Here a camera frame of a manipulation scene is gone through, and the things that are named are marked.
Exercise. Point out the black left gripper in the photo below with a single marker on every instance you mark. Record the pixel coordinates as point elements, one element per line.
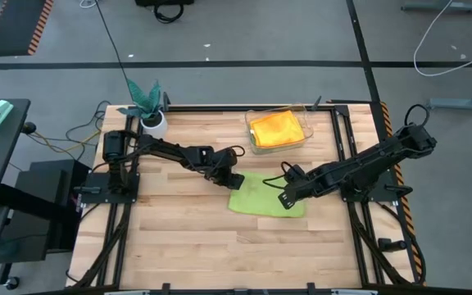
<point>219,166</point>

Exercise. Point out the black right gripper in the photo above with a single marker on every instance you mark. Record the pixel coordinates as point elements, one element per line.
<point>307,186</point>

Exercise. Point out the lime microfiber towel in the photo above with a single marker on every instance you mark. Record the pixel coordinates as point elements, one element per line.
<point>260,196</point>

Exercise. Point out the orange microfiber towel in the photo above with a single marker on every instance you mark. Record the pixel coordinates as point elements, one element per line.
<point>277,129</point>

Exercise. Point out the clear plastic bin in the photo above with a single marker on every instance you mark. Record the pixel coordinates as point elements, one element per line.
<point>309,131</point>

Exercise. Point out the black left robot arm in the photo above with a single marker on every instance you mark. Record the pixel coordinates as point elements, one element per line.
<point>166,151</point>

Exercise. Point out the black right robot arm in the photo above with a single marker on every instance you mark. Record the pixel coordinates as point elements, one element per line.
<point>363,164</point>

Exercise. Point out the white plant pot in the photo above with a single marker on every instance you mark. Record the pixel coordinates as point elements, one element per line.
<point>156,128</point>

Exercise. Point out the orange black hazard strip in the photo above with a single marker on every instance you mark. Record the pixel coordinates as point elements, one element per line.
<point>404,205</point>

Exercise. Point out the black floor tape strip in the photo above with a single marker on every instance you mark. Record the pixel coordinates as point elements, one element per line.
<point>219,64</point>
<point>361,45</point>

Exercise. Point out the green snake plant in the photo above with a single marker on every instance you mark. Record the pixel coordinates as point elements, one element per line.
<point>143,100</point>

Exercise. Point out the black equipment cabinet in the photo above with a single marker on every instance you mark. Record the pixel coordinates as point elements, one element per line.
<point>35,184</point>

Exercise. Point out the grey metal stand foot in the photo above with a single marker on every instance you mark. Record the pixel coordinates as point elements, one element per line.
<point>465,102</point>
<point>432,6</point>

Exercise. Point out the black caster wheel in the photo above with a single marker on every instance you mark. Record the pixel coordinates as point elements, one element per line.
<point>12,282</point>

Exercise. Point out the black hazard-edged floor mat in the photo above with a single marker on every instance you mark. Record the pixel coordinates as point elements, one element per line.
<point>14,24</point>

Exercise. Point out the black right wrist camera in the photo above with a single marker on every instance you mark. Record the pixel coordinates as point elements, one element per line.
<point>296,172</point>

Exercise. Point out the black aluminium table frame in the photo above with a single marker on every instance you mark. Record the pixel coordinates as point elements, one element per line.
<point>219,108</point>

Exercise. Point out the small black bracket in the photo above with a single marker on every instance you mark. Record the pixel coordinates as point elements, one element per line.
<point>165,100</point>
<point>317,102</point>

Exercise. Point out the black cylindrical post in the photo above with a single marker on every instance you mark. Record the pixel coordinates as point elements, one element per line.
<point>391,245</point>

